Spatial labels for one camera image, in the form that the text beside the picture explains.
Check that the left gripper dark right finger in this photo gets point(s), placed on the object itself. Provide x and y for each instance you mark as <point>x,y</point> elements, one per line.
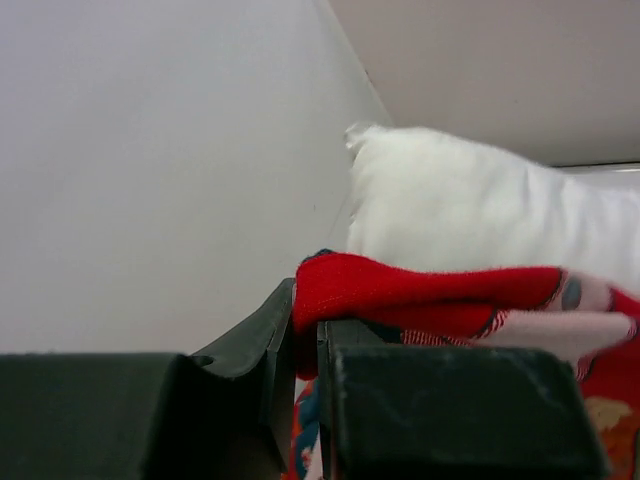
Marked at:
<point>390,411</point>

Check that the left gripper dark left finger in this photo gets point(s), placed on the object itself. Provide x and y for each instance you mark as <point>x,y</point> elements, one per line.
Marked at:
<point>223,412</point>

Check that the white pillow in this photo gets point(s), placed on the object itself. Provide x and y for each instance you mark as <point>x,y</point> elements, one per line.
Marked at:
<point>430,201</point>

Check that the aluminium table frame rail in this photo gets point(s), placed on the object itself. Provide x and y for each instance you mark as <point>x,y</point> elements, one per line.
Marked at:
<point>602,168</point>

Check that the red patterned pillowcase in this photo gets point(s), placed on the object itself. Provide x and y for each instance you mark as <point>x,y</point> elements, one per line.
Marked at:
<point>583,320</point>

